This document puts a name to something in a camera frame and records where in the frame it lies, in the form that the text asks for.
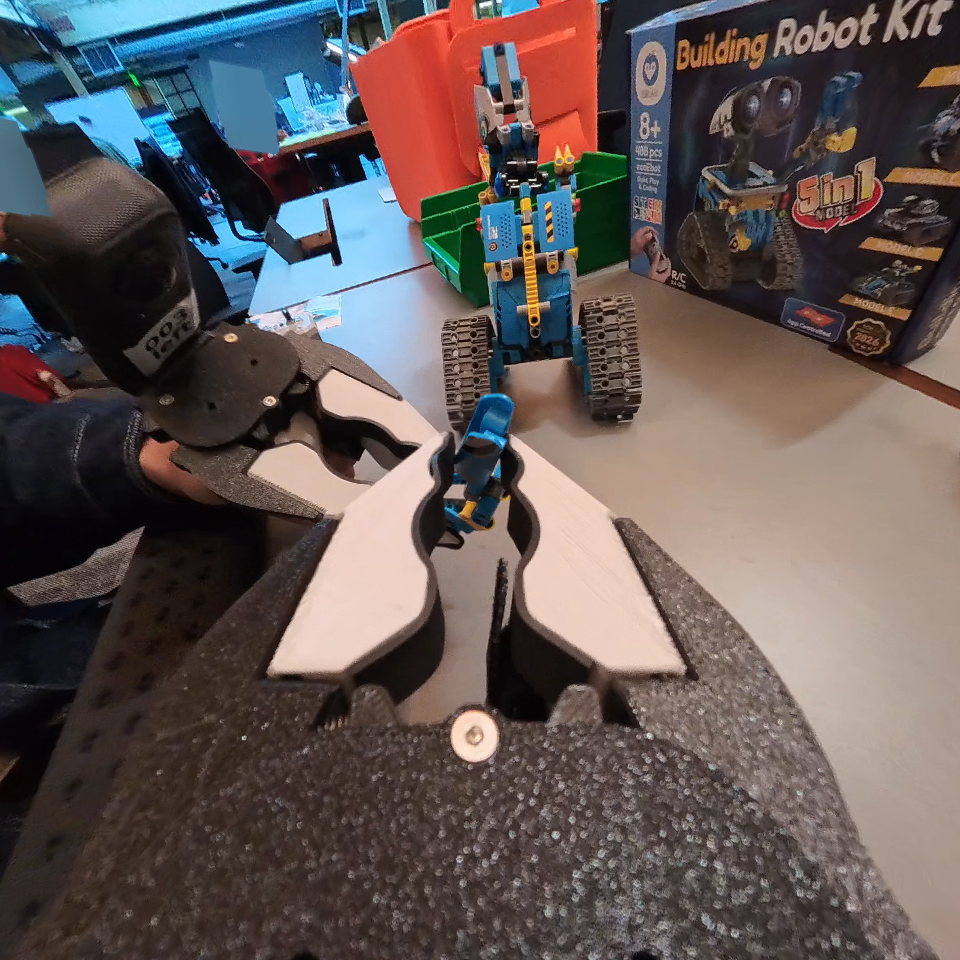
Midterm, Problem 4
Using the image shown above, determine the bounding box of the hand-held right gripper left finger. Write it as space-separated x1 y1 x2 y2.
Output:
266 433 453 700

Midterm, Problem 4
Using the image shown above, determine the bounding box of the red cloth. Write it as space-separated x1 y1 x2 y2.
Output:
0 345 72 405

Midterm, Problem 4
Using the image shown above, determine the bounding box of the brown wooden strip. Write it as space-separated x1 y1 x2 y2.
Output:
877 358 960 412

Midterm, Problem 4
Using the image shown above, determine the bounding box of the blue toy brick arm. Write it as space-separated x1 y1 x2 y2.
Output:
442 393 519 537

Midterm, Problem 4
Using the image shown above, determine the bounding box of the blue tracked toy robot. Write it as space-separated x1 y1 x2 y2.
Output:
441 41 645 430

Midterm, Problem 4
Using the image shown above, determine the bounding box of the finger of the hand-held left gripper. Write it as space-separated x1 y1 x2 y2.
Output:
246 438 376 520
311 369 444 459

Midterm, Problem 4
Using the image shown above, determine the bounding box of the black desk bracket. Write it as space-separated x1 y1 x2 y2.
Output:
262 197 344 269

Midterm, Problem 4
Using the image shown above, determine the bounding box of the orange fabric bag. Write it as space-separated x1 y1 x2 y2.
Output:
348 0 601 222

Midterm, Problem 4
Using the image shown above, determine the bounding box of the grey desk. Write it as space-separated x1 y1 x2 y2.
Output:
247 176 960 960

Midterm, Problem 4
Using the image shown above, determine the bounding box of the green plastic bin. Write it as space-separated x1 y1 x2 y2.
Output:
420 150 631 307

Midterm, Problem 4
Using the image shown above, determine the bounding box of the person's left hand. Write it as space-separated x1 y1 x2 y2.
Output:
138 438 228 507

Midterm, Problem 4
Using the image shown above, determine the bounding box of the dark blue robot kit box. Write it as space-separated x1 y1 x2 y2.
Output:
626 0 960 367

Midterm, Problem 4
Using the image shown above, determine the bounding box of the person's left forearm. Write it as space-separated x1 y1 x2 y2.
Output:
0 393 151 571

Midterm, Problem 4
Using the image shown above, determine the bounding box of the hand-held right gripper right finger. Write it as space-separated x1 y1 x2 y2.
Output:
504 437 689 696

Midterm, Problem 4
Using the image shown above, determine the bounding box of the small clear plastic packet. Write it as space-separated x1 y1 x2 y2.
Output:
281 294 344 333

